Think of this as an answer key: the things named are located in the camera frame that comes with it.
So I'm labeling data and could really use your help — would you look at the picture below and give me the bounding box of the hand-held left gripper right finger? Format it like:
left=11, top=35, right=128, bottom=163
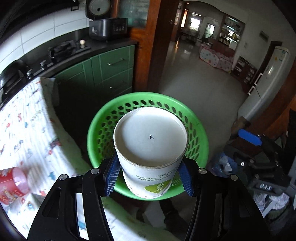
left=177, top=158, right=270, bottom=241

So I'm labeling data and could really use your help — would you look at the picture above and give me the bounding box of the white paper cup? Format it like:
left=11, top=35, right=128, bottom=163
left=113, top=107, right=189, bottom=199

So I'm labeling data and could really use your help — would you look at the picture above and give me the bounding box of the printed white tablecloth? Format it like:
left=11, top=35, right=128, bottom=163
left=0, top=76, right=176, bottom=241

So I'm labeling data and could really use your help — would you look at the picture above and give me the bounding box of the glass display shelf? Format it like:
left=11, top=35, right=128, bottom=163
left=218, top=15, right=246, bottom=45

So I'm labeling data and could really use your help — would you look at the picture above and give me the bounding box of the green kitchen cabinet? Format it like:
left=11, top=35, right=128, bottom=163
left=54, top=44, right=136, bottom=107

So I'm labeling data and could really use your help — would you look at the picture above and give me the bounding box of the green plastic basket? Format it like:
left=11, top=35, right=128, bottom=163
left=87, top=92, right=209, bottom=201

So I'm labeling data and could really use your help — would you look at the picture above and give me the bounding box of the wooden glass door cabinet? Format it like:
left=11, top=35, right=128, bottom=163
left=112, top=0, right=180, bottom=93

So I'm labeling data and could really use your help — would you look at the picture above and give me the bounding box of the white cloth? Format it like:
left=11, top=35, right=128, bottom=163
left=253, top=192, right=290, bottom=214

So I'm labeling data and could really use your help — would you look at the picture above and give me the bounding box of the dotted play fence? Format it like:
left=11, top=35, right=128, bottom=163
left=199, top=45, right=233, bottom=72

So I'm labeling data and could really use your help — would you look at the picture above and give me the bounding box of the white refrigerator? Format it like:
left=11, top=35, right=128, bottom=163
left=238, top=46, right=291, bottom=121

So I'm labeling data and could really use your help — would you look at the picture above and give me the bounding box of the blue plastic bag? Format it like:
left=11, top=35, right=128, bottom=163
left=211, top=151, right=239, bottom=178

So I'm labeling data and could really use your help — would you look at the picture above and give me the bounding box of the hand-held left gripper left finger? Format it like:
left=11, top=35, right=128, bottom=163
left=27, top=154, right=121, bottom=241

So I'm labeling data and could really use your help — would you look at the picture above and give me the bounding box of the black gas stove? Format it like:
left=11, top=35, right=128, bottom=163
left=23, top=40, right=92, bottom=78

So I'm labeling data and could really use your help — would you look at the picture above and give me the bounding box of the low wooden shelf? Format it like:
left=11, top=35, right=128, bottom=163
left=231, top=56, right=258, bottom=87

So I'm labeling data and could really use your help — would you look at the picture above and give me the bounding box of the red paper cup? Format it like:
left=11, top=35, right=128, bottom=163
left=0, top=166, right=30, bottom=206

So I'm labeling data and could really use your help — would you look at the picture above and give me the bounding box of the cardboard box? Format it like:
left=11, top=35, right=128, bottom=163
left=231, top=116, right=253, bottom=140

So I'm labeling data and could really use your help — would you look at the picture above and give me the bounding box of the black rice cooker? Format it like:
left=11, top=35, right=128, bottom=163
left=85, top=0, right=129, bottom=42

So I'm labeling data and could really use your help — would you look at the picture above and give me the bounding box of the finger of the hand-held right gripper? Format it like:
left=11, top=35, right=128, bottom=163
left=225, top=144, right=258, bottom=171
left=238, top=129, right=278, bottom=151

